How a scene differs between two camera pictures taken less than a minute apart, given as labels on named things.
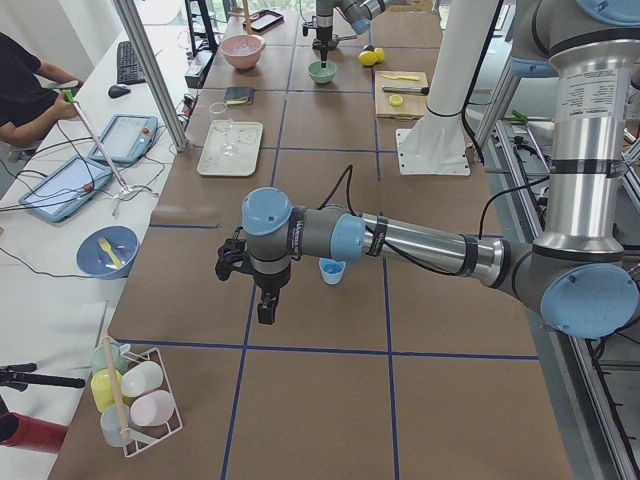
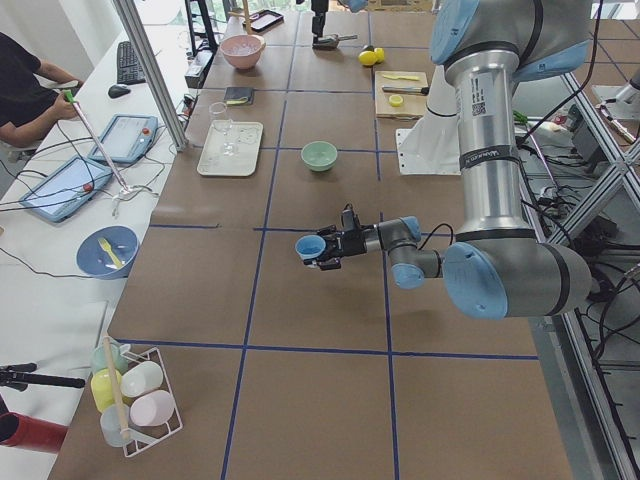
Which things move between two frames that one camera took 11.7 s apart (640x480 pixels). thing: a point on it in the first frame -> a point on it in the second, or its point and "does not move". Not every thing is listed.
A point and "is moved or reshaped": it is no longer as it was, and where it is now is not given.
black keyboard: [129, 69] does not move
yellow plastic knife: [401, 77] does not move
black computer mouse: [116, 91] does not move
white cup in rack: [140, 378] does not move
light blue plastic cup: [331, 270] is moved or reshaped
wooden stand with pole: [245, 5] does not move
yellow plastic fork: [105, 245] does not move
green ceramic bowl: [322, 75] -> [319, 156]
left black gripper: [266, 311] -> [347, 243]
